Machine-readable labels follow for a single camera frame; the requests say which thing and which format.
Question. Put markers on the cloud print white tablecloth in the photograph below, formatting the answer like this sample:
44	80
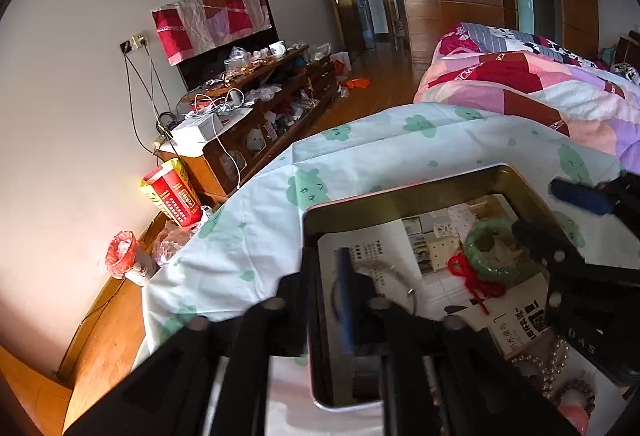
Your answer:
237	256

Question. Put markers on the crumpled clear plastic bag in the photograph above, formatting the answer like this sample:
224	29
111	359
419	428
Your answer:
171	239

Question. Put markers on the white box on cabinet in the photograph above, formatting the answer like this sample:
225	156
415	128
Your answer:
196	129

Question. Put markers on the black television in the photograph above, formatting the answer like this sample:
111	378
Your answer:
208	65

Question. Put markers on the pink Genji tin box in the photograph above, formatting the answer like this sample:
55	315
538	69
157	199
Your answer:
601	240

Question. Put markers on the printed paper sheet in tin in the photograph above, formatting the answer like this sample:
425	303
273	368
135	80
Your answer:
408	261

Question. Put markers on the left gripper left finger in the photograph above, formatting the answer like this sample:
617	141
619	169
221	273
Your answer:
211	377

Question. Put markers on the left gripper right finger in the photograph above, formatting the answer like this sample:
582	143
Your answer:
438	377

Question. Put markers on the orange object on floor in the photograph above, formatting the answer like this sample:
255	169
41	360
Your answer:
357	83

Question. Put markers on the white mug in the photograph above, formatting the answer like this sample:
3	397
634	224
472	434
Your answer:
278	49

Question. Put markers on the red yellow carton box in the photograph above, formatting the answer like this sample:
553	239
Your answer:
168	187

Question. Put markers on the wooden TV cabinet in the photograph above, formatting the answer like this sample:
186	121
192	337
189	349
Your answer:
284	98

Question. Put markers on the wall power socket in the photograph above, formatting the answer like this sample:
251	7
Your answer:
135	42

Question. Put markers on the pink bangle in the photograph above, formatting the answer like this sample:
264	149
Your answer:
577	416

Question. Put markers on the red pink patchwork cloth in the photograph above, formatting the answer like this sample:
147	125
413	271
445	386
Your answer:
189	28

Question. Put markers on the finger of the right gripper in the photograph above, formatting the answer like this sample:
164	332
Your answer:
581	196
551	250

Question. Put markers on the pink patchwork quilt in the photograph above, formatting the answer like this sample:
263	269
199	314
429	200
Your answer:
486	68

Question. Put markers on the dark wooden headboard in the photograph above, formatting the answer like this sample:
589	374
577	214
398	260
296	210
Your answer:
628	50

